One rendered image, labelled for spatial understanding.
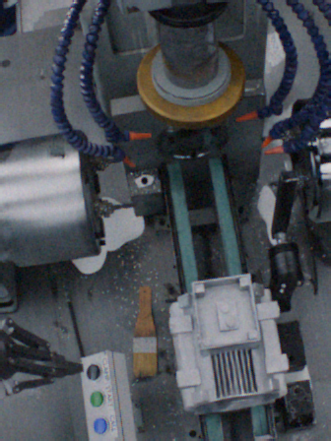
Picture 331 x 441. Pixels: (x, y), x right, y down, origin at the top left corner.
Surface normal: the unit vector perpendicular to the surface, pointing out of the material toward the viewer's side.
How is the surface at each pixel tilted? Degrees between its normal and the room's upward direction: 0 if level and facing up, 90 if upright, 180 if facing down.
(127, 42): 90
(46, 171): 2
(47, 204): 32
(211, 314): 0
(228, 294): 0
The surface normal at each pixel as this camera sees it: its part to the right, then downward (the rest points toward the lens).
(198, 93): -0.07, -0.40
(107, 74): 0.13, 0.91
